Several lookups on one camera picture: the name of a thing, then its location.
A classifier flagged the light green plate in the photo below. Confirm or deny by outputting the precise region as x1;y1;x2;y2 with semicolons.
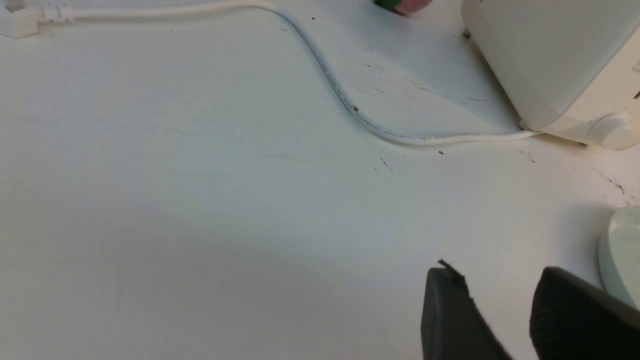
598;205;640;310

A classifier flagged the white toaster power cable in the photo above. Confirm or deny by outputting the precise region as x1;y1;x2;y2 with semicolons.
0;0;543;147

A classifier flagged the white toaster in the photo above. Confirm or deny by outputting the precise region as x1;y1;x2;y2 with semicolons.
461;0;640;151

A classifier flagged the pink peach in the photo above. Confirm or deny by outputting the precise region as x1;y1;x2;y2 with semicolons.
374;0;432;16

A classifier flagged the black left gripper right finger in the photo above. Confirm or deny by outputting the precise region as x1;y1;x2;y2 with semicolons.
529;266;640;360

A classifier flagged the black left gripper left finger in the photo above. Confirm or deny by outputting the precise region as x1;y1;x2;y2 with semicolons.
421;259;512;360

